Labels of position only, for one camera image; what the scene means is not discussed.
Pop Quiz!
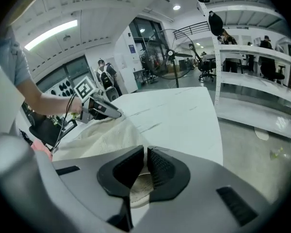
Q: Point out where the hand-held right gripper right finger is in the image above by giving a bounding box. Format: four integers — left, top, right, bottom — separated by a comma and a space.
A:
135, 146, 274, 233

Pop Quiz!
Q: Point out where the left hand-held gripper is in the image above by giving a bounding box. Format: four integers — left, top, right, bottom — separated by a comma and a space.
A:
74, 76, 124, 125

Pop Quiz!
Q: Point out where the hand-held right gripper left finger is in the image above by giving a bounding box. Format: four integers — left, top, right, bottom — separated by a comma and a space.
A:
52, 144, 146, 230

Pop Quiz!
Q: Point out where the beige cloth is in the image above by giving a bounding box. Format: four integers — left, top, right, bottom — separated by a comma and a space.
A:
52, 116, 152, 208

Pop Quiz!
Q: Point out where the person's left forearm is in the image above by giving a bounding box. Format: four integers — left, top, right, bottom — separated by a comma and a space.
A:
16, 81, 83, 116

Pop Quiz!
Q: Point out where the grey round pack pod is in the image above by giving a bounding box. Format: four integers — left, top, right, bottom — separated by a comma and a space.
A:
104, 86, 119, 101

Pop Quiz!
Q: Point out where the black office chair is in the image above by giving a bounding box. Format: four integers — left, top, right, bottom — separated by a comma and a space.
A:
194, 44, 218, 82
29, 110, 77, 148

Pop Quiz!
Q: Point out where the pink puffer jacket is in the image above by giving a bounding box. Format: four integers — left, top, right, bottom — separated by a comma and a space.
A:
30, 138, 53, 161

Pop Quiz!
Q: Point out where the ceiling strip light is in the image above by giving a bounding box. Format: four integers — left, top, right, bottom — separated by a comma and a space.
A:
24, 19, 78, 51

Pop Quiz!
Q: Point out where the white floor disc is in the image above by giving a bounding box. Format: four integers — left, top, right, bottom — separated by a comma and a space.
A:
254, 128, 270, 142

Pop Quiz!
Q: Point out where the small green floor item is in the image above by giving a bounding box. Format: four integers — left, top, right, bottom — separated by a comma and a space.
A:
269, 147, 286, 161

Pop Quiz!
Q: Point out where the black metal railing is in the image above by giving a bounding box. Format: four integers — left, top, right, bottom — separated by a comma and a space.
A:
172, 21, 210, 41

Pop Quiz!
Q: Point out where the white metal shelf rack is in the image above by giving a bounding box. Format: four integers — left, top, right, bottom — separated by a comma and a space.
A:
188, 0, 291, 140

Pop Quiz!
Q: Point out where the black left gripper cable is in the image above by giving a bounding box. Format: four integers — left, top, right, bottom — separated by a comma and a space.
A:
52, 92, 77, 150

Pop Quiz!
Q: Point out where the row of black wall caps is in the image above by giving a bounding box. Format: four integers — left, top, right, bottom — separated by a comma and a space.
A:
49, 80, 75, 98

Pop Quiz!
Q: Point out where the black pedestal fan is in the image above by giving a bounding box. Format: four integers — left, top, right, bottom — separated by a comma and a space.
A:
145, 29, 194, 88

